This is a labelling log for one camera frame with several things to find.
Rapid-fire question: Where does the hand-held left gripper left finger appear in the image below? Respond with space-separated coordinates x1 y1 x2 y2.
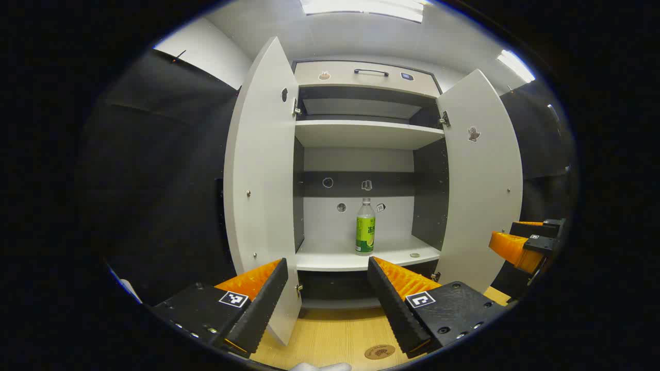
150 258 289 359

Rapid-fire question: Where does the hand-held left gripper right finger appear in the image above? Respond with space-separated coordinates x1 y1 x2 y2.
367 256 508 359

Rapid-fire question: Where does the round brown coaster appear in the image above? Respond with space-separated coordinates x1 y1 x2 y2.
364 344 396 360

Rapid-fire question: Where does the grey cabinet door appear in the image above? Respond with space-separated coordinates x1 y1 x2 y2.
223 36 305 347
436 69 524 294

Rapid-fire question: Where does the green label plastic bottle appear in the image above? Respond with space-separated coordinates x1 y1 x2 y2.
355 198 376 256

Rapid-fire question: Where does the grey cabinet shelf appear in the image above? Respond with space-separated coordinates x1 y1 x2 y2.
295 120 445 150
296 236 441 272

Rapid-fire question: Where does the beige cabinet drawer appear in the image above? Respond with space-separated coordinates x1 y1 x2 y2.
294 61 443 97

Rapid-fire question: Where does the narrow ceiling light panel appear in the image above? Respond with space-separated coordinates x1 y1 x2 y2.
497 49 536 84

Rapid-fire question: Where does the black backdrop cloth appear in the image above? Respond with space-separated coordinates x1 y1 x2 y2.
77 49 575 305

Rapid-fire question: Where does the wide ceiling light panel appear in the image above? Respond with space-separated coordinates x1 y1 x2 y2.
299 0 426 24

